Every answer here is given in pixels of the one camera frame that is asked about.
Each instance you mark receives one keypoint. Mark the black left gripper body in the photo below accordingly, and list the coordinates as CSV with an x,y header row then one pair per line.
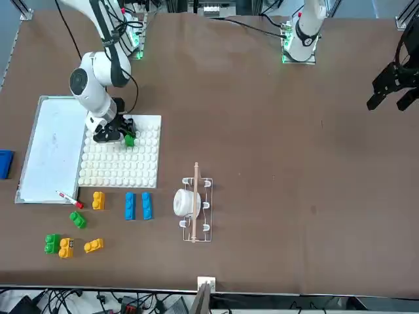
x,y
413,49

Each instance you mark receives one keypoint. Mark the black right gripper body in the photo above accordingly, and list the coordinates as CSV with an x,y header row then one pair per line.
x,y
117,123

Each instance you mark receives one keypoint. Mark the green two-stud block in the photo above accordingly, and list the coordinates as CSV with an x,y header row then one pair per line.
x,y
51,243
130,141
78,219

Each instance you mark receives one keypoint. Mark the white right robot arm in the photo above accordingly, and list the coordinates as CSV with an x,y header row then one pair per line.
x,y
91,88

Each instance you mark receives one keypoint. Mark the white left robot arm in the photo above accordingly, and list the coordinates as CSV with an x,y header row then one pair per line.
x,y
306,29

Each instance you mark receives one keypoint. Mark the white studded baseplate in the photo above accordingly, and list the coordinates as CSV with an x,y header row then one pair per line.
x,y
131,170

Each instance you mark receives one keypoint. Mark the red capped marker pen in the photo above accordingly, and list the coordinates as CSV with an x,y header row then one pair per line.
x,y
78,205

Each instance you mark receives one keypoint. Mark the blue whiteboard eraser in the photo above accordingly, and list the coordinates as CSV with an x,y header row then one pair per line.
x,y
5,163

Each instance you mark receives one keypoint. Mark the yellow two-stud block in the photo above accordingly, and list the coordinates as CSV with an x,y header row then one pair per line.
x,y
98,200
94,245
66,247

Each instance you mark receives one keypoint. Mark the blue three-stud block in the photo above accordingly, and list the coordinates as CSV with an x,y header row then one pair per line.
x,y
148,206
130,206

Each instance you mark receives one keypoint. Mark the white cup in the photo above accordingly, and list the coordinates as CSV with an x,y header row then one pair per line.
x,y
183,202

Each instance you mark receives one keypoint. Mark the white power strip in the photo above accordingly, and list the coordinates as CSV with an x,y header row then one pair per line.
x,y
211,10

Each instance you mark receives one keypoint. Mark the aluminium frame post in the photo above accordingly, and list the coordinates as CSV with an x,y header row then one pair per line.
x,y
24,11
404,19

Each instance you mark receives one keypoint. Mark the whiteboard with metal frame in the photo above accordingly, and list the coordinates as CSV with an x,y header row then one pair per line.
x,y
52,157

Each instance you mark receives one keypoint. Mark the white post bracket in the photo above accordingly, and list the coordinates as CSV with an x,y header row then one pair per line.
x,y
206,282

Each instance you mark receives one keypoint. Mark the grey aluminium camera post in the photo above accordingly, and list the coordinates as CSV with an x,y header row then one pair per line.
x,y
201,301

